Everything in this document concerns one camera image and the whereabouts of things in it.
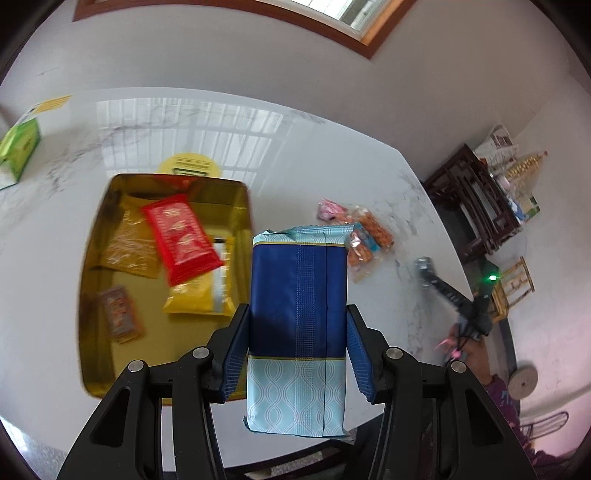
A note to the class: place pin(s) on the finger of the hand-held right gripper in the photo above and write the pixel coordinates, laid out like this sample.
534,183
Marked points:
450,293

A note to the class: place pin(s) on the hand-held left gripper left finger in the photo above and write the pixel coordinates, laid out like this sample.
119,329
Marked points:
233,360

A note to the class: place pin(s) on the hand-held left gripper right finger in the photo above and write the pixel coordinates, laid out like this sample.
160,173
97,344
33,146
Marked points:
362,360

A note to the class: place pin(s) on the silver dotted snack packet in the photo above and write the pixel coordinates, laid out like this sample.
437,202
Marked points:
422,266

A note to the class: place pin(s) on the yellow packet with silver stripe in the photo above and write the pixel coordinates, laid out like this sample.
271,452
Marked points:
194,297

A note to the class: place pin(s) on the navy and light blue packet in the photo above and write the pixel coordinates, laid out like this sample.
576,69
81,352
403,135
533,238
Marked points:
295,300

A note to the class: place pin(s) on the long clear orange snack packet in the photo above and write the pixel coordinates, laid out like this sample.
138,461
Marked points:
360,256

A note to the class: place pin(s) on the short clear orange snack packet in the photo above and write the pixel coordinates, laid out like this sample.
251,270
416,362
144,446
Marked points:
374,228

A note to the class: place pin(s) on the red tin box gold interior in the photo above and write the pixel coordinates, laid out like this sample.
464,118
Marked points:
144,295

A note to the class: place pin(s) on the small brown snack packet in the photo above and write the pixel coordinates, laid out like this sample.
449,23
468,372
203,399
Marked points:
117,314

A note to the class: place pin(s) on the red snack packet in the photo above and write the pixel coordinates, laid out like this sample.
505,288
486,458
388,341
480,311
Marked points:
180,240

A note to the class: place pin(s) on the pink candy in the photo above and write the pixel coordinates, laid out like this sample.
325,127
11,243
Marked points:
328,210

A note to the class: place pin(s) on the gold foil snack packet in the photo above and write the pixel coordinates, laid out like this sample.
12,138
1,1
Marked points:
124,244

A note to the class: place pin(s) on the person's right hand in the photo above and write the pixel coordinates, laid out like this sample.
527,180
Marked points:
475,360

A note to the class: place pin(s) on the yellow wooden stool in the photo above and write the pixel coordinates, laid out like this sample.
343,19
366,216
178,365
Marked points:
517,281

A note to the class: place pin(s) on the round stone disc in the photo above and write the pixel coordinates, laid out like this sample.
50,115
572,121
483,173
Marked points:
524,382

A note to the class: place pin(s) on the dark wooden side table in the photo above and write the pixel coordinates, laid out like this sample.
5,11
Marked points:
471,194

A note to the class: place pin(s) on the green box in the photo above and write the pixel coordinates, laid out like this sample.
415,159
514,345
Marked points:
530,207

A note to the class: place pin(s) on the gold ornament in clear wrap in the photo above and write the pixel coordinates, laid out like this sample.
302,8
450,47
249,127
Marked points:
526,166

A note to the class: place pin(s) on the folded newspapers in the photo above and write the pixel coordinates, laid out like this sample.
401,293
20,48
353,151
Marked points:
498,138

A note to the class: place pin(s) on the round yellow table sticker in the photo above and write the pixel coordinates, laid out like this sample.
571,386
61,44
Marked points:
189,165

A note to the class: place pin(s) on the wooden framed barred window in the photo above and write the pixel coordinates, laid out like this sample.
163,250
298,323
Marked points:
351,14

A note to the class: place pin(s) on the green tissue pack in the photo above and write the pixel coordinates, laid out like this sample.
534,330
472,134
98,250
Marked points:
18,147

